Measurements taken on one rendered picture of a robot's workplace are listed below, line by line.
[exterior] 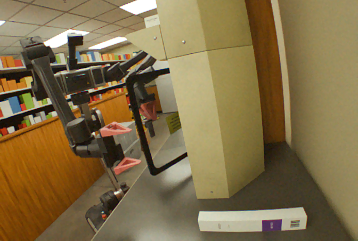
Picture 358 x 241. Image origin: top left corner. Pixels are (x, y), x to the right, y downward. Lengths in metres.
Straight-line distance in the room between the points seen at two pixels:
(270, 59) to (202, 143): 0.51
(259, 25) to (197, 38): 0.44
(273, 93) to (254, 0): 0.42
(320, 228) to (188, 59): 0.56
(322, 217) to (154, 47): 0.65
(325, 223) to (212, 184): 0.33
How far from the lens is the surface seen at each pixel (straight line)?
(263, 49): 0.86
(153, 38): 0.51
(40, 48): 0.79
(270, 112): 0.91
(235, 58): 0.55
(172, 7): 0.51
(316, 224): 0.60
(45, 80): 0.72
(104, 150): 0.52
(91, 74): 1.36
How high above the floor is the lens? 1.38
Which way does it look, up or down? 12 degrees down
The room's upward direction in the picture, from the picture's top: 12 degrees counter-clockwise
